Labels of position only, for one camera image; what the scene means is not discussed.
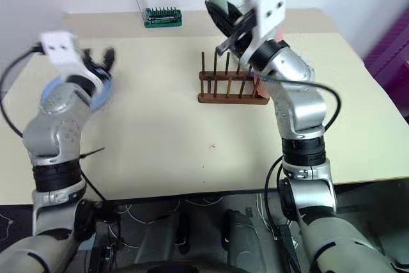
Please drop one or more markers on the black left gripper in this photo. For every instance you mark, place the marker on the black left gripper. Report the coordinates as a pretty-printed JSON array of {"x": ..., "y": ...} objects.
[{"x": 97, "y": 70}]

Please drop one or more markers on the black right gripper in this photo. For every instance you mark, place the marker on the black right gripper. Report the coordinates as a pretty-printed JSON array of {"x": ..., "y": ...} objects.
[{"x": 243, "y": 38}]

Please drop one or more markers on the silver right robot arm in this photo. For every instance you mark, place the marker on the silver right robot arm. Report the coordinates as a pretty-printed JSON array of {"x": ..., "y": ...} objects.
[{"x": 303, "y": 110}]

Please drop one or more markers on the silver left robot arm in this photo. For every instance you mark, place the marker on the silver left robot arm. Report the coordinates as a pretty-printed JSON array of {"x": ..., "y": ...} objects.
[{"x": 51, "y": 126}]

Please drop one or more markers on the wooden dish rack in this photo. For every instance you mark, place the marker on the wooden dish rack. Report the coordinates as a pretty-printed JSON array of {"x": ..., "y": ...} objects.
[{"x": 223, "y": 98}]

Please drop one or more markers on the blue plate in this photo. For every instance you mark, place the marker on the blue plate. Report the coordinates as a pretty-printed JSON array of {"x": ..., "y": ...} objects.
[{"x": 103, "y": 95}]

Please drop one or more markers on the pink plate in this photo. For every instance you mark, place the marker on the pink plate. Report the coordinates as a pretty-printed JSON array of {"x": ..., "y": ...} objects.
[{"x": 281, "y": 34}]

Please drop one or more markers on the green screwdriver bit box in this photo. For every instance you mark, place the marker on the green screwdriver bit box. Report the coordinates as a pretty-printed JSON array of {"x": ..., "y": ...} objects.
[{"x": 163, "y": 22}]

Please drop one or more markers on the black zip tie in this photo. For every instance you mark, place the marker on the black zip tie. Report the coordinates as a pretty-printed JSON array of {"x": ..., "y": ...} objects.
[{"x": 94, "y": 152}]

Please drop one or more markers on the purple object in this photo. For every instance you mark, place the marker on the purple object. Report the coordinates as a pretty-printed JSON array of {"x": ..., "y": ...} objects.
[{"x": 393, "y": 46}]

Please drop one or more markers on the grey robot leg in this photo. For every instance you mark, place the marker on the grey robot leg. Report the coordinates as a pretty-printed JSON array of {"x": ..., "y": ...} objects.
[
  {"x": 244, "y": 241},
  {"x": 156, "y": 241}
]

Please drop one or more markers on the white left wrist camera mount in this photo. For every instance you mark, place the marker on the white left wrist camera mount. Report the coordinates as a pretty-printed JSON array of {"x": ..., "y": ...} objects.
[{"x": 59, "y": 47}]

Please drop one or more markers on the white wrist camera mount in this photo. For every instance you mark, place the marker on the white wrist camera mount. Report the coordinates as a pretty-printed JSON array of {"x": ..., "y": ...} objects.
[
  {"x": 59, "y": 47},
  {"x": 270, "y": 7}
]

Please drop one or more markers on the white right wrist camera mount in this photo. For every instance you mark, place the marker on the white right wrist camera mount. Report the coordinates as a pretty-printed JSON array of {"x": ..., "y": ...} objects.
[{"x": 270, "y": 7}]

